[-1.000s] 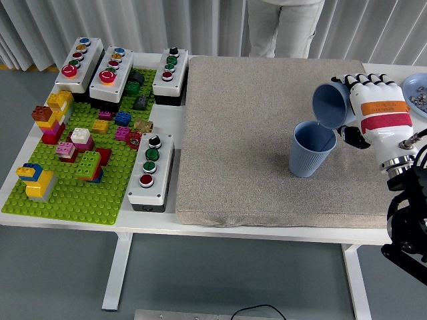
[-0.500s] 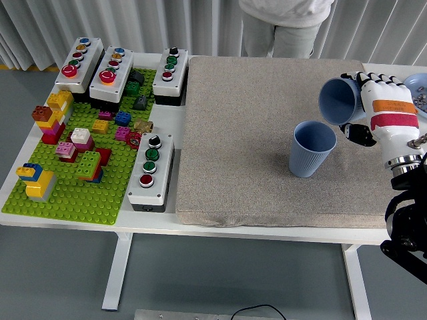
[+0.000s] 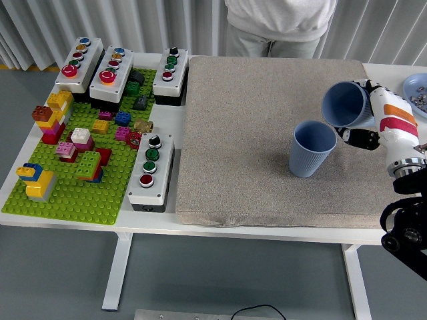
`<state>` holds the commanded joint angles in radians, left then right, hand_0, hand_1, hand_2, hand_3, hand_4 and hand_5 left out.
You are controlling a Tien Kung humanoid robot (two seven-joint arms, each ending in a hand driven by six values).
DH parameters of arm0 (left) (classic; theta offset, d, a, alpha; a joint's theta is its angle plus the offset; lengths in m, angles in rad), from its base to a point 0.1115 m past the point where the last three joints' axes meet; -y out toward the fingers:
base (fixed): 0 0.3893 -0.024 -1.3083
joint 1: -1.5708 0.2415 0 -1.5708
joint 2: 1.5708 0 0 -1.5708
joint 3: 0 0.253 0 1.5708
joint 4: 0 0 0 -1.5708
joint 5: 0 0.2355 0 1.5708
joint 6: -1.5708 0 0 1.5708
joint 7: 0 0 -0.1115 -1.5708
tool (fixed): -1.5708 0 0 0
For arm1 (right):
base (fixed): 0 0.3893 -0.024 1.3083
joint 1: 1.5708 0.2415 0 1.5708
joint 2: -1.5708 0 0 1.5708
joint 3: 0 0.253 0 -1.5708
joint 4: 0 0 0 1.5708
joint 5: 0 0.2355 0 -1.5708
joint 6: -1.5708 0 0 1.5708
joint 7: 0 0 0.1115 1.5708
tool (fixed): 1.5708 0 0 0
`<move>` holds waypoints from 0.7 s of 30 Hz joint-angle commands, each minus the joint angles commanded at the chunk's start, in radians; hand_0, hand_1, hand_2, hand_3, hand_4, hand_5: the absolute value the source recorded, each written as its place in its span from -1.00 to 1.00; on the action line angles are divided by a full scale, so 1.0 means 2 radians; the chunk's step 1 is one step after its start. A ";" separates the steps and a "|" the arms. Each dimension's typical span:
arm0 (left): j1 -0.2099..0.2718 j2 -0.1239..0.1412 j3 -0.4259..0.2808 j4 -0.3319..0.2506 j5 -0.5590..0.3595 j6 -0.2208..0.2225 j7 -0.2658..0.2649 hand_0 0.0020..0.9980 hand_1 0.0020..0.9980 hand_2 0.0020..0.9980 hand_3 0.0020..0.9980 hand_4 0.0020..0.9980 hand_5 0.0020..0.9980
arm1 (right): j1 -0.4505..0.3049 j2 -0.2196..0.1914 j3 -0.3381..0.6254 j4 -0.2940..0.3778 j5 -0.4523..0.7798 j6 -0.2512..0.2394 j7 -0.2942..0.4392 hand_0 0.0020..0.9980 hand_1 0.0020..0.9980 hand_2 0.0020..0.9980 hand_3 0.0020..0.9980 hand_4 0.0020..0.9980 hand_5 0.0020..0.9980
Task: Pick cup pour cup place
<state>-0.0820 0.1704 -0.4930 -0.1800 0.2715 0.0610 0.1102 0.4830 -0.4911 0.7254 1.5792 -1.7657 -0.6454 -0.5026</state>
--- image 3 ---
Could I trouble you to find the dark green toy brick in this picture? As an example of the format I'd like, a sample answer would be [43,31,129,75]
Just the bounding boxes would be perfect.
[123,81,141,98]

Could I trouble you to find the blue ribbed plastic cup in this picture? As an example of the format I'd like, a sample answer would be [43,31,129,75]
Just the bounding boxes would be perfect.
[320,81,377,129]
[288,119,338,179]

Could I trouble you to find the blue plate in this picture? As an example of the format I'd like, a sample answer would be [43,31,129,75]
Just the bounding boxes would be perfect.
[402,72,427,120]

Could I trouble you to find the brown yellow red brick tower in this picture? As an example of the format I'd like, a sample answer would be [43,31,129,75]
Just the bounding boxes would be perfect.
[31,105,67,145]

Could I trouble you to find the grey-brown padded mat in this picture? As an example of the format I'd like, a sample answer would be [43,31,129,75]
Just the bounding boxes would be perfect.
[175,55,414,229]

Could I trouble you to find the yellow white brick stack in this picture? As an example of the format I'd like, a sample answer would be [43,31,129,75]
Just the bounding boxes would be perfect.
[46,89,75,116]

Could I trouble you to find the small yellow toy brick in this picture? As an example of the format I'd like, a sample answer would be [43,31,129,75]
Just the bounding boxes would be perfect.
[91,119,109,135]

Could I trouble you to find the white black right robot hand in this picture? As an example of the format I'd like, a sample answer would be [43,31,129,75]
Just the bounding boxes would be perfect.
[334,79,422,168]

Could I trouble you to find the pink white red brick stack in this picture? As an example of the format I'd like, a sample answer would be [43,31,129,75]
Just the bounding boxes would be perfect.
[55,141,79,164]

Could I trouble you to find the black cable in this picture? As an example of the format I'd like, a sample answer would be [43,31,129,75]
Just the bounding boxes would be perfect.
[232,303,286,320]

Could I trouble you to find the brass pipe fitting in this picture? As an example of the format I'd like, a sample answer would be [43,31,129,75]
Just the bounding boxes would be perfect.
[133,119,154,134]

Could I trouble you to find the green orange blue brick stack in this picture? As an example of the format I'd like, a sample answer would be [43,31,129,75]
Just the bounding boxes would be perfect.
[75,150,105,185]

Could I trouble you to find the yellow blue grey brick stack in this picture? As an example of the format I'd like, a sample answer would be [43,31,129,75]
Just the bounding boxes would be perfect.
[15,163,58,203]

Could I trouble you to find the person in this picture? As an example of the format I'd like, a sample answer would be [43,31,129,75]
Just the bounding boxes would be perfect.
[224,0,338,59]

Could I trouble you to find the white table leg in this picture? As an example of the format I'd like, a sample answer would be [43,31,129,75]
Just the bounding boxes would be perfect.
[101,232,133,313]
[342,244,372,320]

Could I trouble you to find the red valve handwheel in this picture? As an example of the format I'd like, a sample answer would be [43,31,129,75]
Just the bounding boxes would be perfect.
[126,131,143,148]

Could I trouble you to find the blue toy brick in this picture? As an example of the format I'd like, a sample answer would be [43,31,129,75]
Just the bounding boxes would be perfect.
[114,110,131,127]

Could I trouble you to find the red toy brick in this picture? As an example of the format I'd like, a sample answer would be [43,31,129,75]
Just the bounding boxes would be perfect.
[95,147,113,167]

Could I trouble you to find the green studded baseplate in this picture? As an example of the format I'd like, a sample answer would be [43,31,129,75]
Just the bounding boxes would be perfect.
[1,68,157,227]

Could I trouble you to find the grey selector switch button box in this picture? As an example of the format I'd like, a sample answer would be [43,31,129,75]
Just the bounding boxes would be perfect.
[127,132,175,213]
[151,47,189,107]

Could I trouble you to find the grey five-button control box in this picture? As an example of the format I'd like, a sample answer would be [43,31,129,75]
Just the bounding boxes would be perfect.
[54,37,105,103]
[89,45,135,113]

